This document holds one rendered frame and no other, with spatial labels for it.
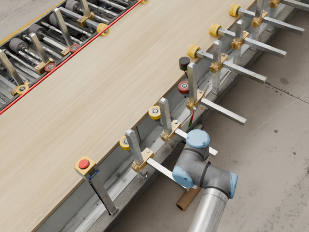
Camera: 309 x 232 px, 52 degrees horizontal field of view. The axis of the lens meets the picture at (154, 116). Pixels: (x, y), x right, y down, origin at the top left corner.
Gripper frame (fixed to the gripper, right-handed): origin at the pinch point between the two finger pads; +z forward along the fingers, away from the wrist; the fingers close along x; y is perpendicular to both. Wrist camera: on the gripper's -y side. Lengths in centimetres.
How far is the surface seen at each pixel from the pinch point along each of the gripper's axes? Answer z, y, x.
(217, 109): 7.7, -19.1, 44.5
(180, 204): 86, -23, 7
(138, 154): -1.6, -29.5, -9.1
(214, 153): 10.8, -4.5, 21.1
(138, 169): 9.0, -29.0, -12.5
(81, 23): -3, -142, 44
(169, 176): 8.9, -13.5, -4.9
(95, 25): -2, -130, 48
